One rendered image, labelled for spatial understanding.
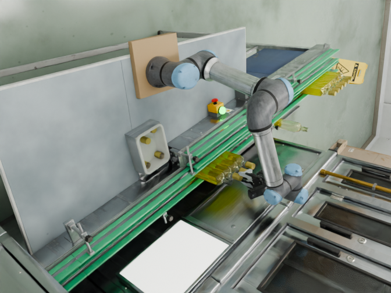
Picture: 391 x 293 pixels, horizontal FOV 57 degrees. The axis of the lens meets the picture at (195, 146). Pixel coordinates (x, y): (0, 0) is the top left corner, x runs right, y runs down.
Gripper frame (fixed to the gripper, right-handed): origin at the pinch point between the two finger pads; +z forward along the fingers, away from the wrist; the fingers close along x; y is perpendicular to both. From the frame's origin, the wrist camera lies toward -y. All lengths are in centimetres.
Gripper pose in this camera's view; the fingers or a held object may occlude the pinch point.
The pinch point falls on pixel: (240, 177)
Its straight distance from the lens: 187.8
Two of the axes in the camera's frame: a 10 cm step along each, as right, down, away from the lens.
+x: -1.7, -8.4, -5.2
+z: -7.3, -2.4, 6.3
